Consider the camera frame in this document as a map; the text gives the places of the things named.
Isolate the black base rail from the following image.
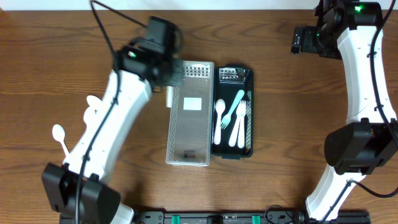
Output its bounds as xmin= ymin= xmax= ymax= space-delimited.
xmin=130 ymin=206 xmax=371 ymax=224

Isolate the clear plastic basket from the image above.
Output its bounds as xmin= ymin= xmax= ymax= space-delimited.
xmin=165 ymin=61 xmax=214 ymax=167

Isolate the white utensil handle far left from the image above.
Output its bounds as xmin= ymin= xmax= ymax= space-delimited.
xmin=52 ymin=124 xmax=70 ymax=157

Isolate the pale green plastic fork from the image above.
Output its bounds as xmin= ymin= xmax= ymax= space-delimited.
xmin=221 ymin=90 xmax=244 ymax=129

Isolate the black plastic basket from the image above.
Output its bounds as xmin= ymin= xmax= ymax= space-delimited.
xmin=211 ymin=64 xmax=254 ymax=159

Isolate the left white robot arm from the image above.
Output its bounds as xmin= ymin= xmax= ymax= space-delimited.
xmin=42 ymin=57 xmax=185 ymax=223

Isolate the white spoon crossing handle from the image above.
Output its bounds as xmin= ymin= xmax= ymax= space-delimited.
xmin=86 ymin=95 xmax=103 ymax=110

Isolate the white plastic fork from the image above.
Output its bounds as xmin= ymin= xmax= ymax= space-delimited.
xmin=238 ymin=100 xmax=247 ymax=149
xmin=228 ymin=101 xmax=244 ymax=147

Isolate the translucent white spoon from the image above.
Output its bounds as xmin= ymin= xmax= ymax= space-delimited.
xmin=166 ymin=86 xmax=174 ymax=108

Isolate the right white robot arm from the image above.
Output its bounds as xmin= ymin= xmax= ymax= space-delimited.
xmin=291 ymin=0 xmax=397 ymax=223

